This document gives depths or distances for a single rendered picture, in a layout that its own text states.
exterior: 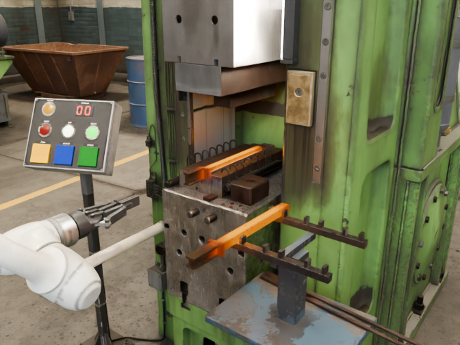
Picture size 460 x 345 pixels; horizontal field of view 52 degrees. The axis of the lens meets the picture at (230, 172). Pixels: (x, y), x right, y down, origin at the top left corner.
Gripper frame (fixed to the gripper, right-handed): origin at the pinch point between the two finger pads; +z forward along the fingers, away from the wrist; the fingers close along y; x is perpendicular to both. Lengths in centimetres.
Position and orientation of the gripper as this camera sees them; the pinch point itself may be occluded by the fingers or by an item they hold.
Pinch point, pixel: (129, 203)
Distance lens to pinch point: 142.8
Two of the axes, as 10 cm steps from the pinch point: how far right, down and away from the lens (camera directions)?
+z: 6.0, -2.7, 7.5
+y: 8.0, 2.0, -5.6
